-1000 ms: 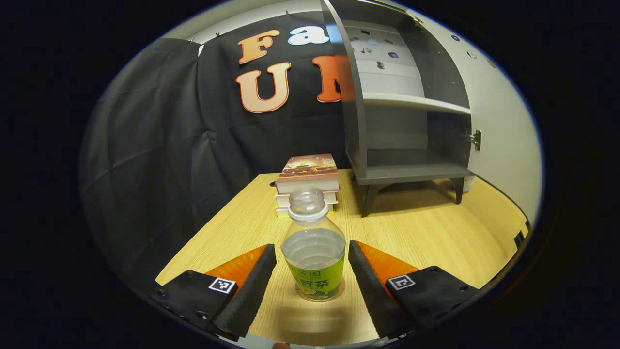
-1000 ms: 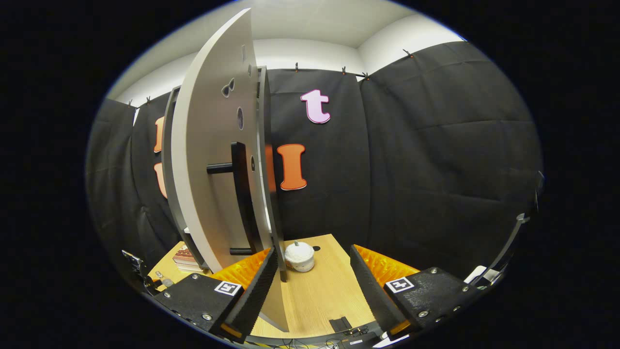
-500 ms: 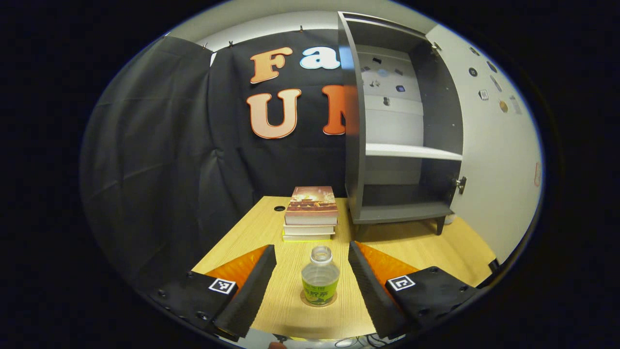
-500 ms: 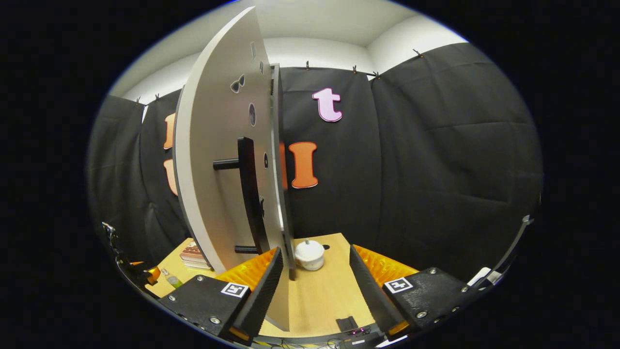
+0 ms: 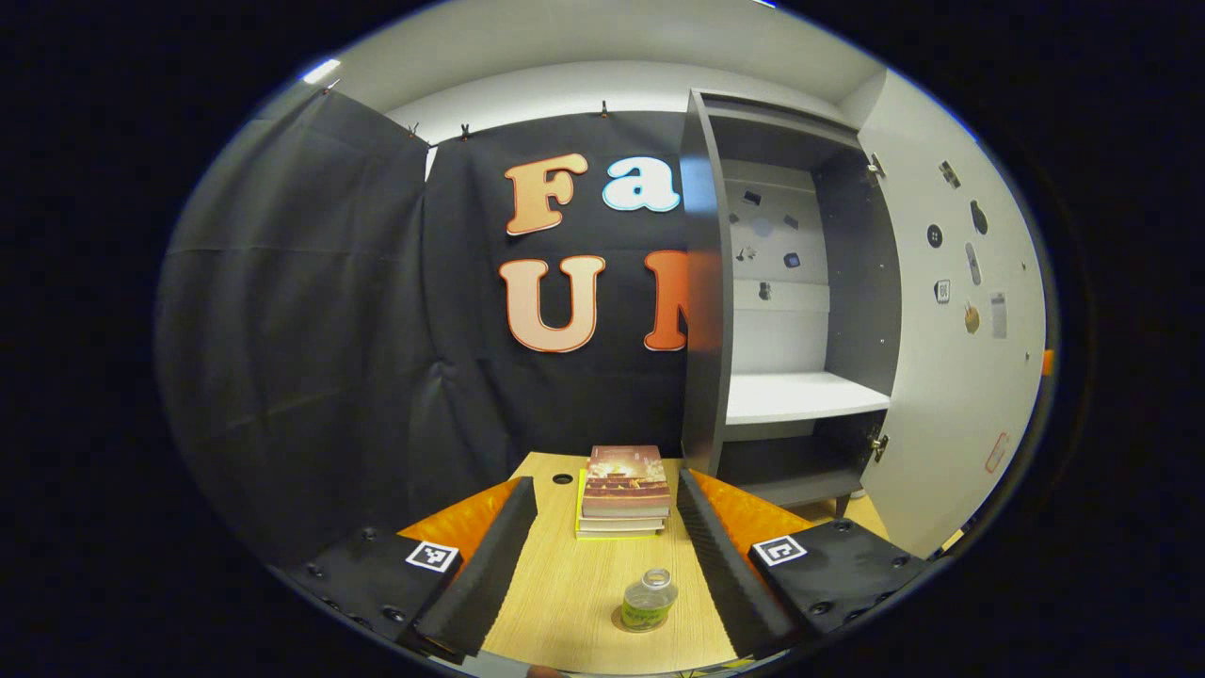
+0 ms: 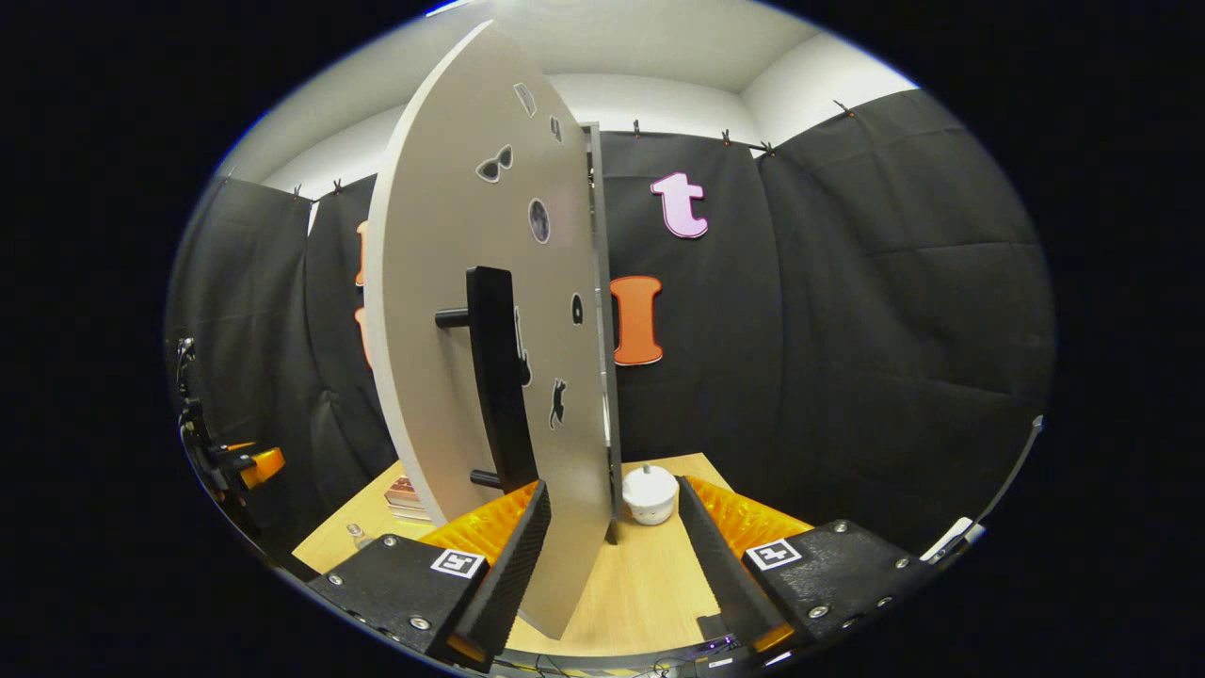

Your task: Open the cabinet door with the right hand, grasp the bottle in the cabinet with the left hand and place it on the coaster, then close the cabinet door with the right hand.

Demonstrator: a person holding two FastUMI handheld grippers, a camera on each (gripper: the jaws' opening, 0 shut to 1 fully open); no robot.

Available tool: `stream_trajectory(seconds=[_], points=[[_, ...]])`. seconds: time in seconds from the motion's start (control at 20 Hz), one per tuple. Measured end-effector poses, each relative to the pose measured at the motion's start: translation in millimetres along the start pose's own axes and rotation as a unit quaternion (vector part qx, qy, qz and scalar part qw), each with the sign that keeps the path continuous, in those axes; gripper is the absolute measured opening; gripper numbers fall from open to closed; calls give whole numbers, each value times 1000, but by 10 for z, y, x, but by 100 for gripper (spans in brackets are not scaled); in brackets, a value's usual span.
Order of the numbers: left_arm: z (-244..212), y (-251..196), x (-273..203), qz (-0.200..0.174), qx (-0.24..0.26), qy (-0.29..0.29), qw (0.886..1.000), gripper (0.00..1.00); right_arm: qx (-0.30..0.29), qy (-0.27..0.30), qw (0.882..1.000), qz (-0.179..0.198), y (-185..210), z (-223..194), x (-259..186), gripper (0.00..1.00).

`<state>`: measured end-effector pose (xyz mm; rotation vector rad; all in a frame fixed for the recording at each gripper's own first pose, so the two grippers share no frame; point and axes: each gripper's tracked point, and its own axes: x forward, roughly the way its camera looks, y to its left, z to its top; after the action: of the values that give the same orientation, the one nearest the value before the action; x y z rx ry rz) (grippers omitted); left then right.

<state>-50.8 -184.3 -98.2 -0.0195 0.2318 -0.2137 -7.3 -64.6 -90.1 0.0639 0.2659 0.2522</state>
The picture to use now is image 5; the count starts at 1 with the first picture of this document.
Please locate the small ceiling light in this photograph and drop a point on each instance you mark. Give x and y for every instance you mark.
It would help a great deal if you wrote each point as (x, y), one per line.
(321, 71)

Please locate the metal door hinge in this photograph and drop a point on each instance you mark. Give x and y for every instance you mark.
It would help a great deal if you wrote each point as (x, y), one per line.
(879, 444)
(875, 168)

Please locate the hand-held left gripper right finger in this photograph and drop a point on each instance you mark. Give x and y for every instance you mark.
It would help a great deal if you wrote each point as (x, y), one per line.
(725, 565)

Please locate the white cabinet shelf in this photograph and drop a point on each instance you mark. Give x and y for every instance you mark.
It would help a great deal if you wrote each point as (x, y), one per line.
(800, 395)

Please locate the round tan coaster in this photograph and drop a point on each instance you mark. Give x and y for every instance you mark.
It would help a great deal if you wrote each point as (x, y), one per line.
(618, 621)

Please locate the reddish brown book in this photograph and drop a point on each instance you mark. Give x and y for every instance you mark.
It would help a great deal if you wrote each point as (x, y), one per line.
(626, 476)

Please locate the clear bottle green label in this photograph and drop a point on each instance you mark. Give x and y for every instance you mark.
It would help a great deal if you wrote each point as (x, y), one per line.
(650, 598)

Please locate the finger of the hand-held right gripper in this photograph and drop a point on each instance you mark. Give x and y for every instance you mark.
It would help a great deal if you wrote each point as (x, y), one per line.
(1048, 363)

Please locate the dark grey cabinet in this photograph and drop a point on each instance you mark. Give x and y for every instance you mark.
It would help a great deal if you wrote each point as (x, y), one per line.
(701, 330)

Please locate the white cabinet door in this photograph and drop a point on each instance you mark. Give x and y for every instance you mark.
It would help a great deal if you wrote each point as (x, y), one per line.
(951, 414)

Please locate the black backdrop cloth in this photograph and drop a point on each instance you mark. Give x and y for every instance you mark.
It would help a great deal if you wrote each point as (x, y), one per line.
(311, 311)

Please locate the white-edged book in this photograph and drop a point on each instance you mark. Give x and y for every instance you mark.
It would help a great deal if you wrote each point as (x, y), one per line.
(621, 524)

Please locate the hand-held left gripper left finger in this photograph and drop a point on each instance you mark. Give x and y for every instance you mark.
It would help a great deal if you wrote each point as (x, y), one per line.
(485, 565)

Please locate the row of black cloth clips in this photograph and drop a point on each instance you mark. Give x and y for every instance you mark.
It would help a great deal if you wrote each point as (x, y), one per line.
(463, 130)

